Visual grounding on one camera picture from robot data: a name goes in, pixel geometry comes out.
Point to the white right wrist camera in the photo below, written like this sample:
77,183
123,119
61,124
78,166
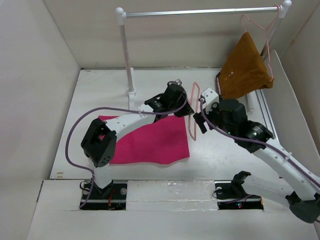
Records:
210,98

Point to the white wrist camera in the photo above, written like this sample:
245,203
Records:
210,98
178,81

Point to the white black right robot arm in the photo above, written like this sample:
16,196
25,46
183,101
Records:
301,193

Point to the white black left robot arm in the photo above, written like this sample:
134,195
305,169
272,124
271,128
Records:
100,139

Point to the white clothes rack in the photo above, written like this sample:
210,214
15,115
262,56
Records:
121,16

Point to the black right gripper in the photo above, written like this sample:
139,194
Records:
201,123

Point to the aluminium side rail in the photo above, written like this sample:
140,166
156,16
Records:
266,112

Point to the brown trousers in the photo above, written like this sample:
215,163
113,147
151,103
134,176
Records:
243,72

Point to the pink hanger with brown trousers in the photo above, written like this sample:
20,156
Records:
267,34

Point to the pink trousers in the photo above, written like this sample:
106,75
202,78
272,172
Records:
163,142

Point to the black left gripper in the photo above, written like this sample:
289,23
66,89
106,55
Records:
185,110

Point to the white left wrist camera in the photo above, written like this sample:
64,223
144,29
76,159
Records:
178,81

